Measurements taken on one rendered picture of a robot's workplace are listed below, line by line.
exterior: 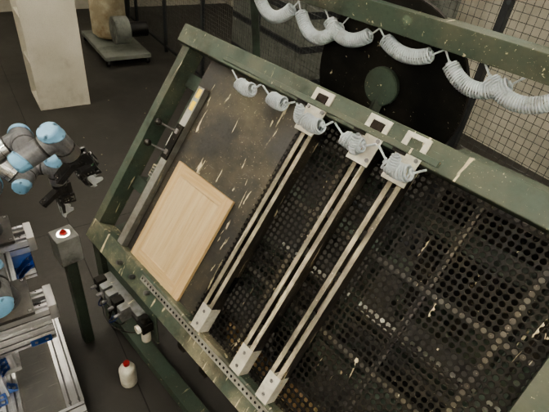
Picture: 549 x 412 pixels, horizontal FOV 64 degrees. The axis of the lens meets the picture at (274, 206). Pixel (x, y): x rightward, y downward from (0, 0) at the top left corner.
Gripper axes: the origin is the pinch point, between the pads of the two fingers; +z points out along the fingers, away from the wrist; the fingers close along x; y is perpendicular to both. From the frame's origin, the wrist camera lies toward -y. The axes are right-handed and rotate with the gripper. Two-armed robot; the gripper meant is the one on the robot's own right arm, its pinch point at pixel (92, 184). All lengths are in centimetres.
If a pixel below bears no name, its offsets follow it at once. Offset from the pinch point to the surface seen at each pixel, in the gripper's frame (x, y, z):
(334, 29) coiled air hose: 32, 125, 11
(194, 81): 65, 57, 38
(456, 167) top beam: -65, 118, -10
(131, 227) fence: 15, -8, 66
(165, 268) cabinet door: -17, 2, 63
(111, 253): 10, -24, 74
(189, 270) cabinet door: -27, 14, 56
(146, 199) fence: 22, 7, 58
